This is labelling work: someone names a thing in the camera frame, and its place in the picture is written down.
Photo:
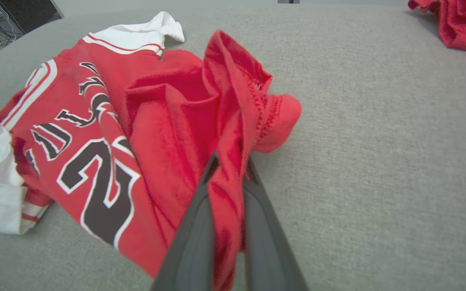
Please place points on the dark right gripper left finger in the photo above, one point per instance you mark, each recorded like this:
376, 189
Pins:
192, 250

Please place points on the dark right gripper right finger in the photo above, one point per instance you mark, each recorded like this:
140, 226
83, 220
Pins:
269, 258

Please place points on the red white Bulls jersey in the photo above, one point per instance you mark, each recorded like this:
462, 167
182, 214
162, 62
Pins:
156, 121

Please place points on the red shorts with white waistband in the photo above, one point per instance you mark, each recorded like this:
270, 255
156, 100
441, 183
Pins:
463, 24

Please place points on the black flat panel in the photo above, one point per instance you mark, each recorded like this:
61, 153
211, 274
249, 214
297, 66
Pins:
30, 12

